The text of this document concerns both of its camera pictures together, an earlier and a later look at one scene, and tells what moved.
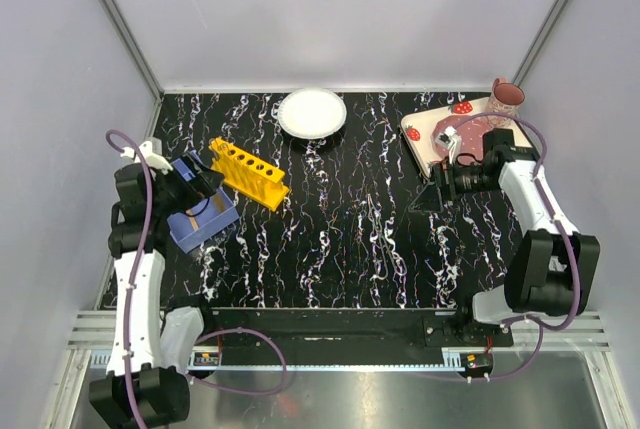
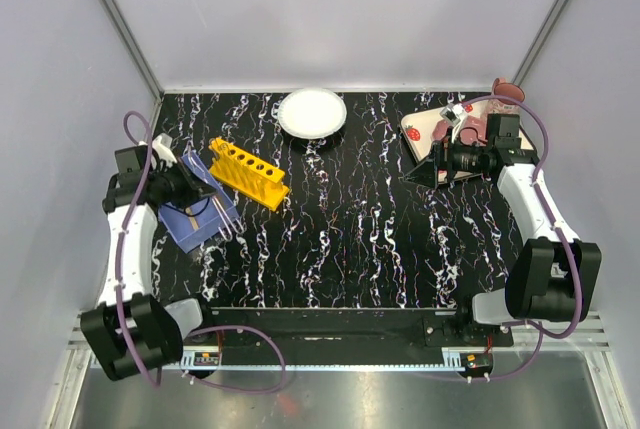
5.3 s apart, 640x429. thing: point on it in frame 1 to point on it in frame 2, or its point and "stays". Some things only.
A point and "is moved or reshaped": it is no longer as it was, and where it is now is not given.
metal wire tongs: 204,208 is moved or reshaped
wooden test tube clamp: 192,220 stays
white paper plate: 311,113 stays
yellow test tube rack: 248,174 stays
